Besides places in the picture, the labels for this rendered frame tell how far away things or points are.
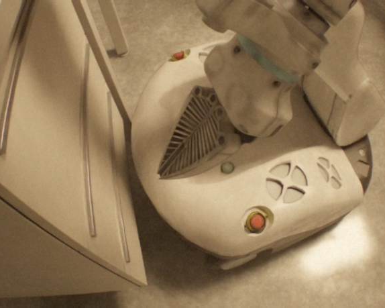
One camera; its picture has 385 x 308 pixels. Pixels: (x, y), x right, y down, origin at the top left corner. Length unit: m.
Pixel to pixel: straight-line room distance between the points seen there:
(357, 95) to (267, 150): 0.27
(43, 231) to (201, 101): 0.24
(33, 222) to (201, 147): 0.21
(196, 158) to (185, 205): 0.36
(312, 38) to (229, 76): 0.09
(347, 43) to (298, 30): 0.33
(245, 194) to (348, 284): 0.53
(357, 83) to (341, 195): 0.27
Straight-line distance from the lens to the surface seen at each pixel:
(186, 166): 0.38
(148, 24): 1.67
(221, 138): 0.34
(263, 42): 0.27
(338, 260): 1.08
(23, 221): 0.40
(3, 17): 0.30
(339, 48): 0.60
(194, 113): 0.38
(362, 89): 0.75
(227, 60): 0.32
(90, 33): 0.86
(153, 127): 0.81
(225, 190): 0.70
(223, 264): 0.91
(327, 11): 0.28
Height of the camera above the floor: 1.01
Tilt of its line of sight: 59 degrees down
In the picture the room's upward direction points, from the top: 15 degrees counter-clockwise
